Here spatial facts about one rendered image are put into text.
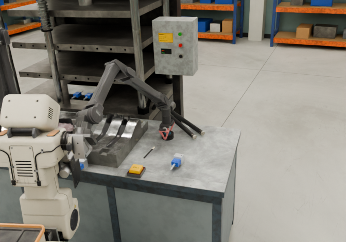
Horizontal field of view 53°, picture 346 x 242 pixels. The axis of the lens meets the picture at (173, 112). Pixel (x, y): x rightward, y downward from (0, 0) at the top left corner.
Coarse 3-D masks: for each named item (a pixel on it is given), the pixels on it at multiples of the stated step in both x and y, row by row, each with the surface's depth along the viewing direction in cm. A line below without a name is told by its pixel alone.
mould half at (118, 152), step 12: (120, 120) 226; (132, 120) 225; (144, 120) 241; (96, 132) 222; (108, 132) 221; (132, 132) 217; (144, 132) 237; (96, 144) 208; (120, 144) 208; (132, 144) 218; (96, 156) 201; (108, 156) 199; (120, 156) 203
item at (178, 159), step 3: (177, 153) 202; (174, 156) 200; (177, 156) 199; (180, 156) 199; (183, 156) 201; (174, 159) 199; (177, 159) 199; (180, 159) 199; (183, 159) 201; (171, 162) 197; (174, 162) 196; (177, 162) 196; (180, 162) 199; (183, 162) 202; (171, 165) 198; (174, 165) 195; (177, 165) 196; (171, 168) 192
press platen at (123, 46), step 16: (64, 32) 310; (80, 32) 308; (96, 32) 305; (112, 32) 302; (128, 32) 300; (144, 32) 297; (32, 48) 282; (64, 48) 273; (80, 48) 269; (96, 48) 265; (112, 48) 261; (128, 48) 257
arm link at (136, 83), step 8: (128, 72) 186; (120, 80) 194; (128, 80) 192; (136, 80) 197; (136, 88) 200; (144, 88) 202; (152, 88) 209; (152, 96) 209; (160, 96) 213; (160, 104) 218
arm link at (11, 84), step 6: (6, 30) 162; (6, 36) 162; (0, 42) 164; (6, 42) 162; (0, 48) 163; (6, 48) 167; (0, 54) 164; (6, 54) 167; (0, 60) 165; (6, 60) 167; (0, 66) 166; (6, 66) 168; (0, 72) 168; (6, 72) 168; (6, 78) 169; (12, 78) 173; (6, 84) 170; (12, 84) 173; (6, 90) 171; (12, 90) 173
